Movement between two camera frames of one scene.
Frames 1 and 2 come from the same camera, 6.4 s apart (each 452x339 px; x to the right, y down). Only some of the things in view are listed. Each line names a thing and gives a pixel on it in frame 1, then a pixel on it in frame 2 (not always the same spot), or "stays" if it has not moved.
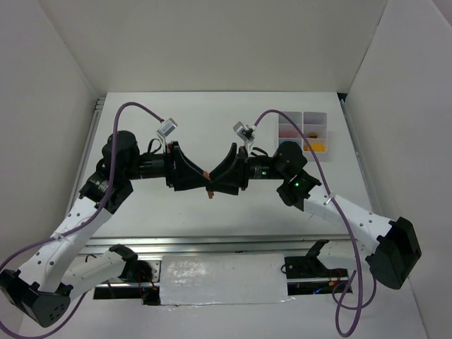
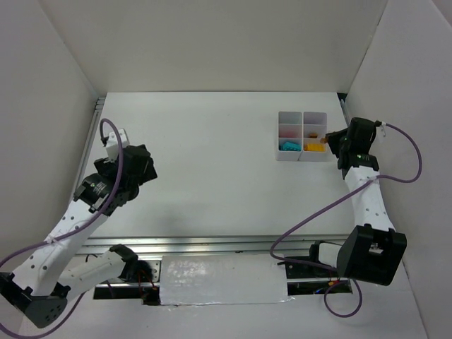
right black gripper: (243, 169) -> (336, 140)
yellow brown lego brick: (316, 147) stays
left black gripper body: (169, 165) -> (142, 164)
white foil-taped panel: (207, 280) stays
